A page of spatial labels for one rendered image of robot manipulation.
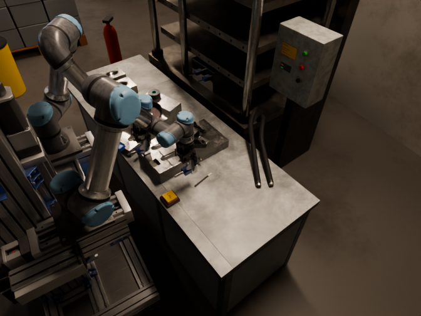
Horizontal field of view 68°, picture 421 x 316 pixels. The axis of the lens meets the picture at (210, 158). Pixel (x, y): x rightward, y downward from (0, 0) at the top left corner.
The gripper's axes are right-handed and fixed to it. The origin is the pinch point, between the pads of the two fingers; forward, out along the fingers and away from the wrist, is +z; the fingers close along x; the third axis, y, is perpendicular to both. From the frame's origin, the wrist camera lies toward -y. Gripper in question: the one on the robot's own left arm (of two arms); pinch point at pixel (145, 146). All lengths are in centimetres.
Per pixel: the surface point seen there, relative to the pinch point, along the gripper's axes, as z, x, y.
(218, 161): 5.4, 26.4, -36.1
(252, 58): -44, 1, -67
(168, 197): 6.5, 32.9, 4.4
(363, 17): -33, -31, -257
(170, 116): 5.8, -20.8, -31.8
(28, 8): 76, -329, -28
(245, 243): 2, 76, -12
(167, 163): 2.1, 15.8, -5.5
